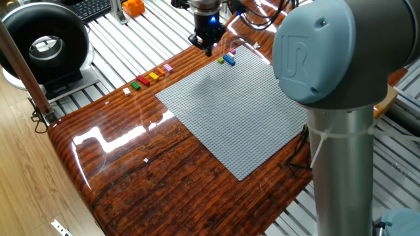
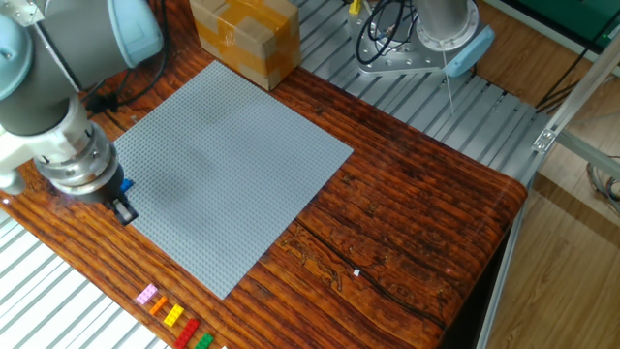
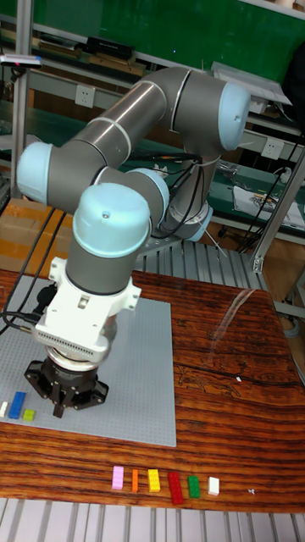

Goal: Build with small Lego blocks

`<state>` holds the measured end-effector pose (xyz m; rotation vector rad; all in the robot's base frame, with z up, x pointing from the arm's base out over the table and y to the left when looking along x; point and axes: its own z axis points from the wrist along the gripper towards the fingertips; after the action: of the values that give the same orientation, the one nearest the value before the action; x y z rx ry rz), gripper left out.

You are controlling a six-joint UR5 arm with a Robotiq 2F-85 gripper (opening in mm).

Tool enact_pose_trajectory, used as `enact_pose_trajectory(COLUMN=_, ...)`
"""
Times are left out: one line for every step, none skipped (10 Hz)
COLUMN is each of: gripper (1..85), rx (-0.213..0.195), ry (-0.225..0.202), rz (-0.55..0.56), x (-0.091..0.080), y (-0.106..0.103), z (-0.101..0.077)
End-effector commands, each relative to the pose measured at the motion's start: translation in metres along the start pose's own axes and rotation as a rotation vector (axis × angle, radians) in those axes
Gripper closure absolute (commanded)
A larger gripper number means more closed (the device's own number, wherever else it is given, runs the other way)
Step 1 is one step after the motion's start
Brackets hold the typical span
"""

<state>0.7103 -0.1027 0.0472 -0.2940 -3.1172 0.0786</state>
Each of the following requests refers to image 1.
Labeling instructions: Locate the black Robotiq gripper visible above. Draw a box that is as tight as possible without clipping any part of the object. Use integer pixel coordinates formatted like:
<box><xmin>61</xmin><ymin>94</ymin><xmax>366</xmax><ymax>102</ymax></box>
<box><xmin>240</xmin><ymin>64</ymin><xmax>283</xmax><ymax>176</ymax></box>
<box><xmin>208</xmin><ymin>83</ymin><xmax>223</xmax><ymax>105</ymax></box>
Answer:
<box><xmin>188</xmin><ymin>12</ymin><xmax>227</xmax><ymax>58</ymax></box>

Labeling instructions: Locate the grey Lego baseplate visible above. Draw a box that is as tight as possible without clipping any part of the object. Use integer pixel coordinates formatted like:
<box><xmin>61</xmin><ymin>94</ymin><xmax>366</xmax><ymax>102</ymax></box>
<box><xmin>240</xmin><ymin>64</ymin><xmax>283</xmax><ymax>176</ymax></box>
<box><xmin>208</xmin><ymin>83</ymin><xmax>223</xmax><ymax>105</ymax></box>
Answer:
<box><xmin>155</xmin><ymin>45</ymin><xmax>309</xmax><ymax>182</ymax></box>

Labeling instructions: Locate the black round object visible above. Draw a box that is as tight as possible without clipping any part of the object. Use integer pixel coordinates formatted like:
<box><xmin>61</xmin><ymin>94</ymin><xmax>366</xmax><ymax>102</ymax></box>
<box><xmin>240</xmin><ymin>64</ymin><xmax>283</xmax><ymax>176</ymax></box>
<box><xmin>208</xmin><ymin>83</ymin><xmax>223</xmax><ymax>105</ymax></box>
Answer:
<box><xmin>170</xmin><ymin>0</ymin><xmax>192</xmax><ymax>10</ymax></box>

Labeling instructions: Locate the large orange toy brick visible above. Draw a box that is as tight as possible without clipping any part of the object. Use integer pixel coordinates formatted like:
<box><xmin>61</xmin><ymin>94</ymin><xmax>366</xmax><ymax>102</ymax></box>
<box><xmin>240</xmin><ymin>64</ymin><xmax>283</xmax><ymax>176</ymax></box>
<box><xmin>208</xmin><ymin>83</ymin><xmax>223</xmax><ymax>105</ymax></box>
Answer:
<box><xmin>121</xmin><ymin>0</ymin><xmax>146</xmax><ymax>18</ymax></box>

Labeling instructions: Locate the black keyboard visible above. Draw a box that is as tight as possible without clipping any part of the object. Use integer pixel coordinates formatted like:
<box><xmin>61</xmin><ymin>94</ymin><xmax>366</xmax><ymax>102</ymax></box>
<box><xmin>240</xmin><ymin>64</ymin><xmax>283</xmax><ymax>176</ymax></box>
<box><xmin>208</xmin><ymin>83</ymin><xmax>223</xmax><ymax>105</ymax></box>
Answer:
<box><xmin>65</xmin><ymin>0</ymin><xmax>114</xmax><ymax>23</ymax></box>

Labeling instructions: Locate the white zip tie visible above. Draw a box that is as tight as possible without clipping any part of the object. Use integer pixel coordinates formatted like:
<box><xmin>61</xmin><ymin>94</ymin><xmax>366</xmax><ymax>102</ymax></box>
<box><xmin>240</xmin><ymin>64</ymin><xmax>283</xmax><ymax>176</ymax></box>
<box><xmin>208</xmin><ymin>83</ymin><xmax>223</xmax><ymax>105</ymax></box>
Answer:
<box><xmin>306</xmin><ymin>121</ymin><xmax>420</xmax><ymax>170</ymax></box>

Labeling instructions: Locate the brown wooden beam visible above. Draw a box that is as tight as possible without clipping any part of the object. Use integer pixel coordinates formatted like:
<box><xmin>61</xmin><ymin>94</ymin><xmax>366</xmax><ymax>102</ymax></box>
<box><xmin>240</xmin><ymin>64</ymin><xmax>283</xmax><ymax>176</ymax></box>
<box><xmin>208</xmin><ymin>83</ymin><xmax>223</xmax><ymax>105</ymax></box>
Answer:
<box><xmin>0</xmin><ymin>19</ymin><xmax>57</xmax><ymax>125</ymax></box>

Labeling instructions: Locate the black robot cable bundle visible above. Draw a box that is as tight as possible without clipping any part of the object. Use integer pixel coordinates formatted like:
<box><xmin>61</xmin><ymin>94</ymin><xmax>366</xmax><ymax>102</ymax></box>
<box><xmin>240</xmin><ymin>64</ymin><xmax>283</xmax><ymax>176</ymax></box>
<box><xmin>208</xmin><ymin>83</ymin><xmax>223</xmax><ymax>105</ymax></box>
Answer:
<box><xmin>228</xmin><ymin>0</ymin><xmax>300</xmax><ymax>32</ymax></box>

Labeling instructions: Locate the short aluminium post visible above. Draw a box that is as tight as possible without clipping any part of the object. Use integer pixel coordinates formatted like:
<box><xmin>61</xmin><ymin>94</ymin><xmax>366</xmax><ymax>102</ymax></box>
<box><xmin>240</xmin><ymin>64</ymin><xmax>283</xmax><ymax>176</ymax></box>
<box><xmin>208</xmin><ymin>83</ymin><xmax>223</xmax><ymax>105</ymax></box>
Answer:
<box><xmin>110</xmin><ymin>0</ymin><xmax>129</xmax><ymax>26</ymax></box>

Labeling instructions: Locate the black round ring device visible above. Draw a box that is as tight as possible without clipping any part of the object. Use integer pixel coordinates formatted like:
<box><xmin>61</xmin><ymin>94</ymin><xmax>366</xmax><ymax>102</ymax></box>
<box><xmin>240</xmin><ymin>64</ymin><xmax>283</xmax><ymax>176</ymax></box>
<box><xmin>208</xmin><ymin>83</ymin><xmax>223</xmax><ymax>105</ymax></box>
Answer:
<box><xmin>0</xmin><ymin>2</ymin><xmax>99</xmax><ymax>99</ymax></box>

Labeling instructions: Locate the silver metal bracket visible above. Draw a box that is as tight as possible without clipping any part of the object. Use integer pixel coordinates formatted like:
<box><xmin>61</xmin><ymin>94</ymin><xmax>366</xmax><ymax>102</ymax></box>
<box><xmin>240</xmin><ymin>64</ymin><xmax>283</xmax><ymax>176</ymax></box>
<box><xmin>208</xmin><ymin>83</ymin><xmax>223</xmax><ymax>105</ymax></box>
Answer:
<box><xmin>51</xmin><ymin>218</ymin><xmax>74</xmax><ymax>236</ymax></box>

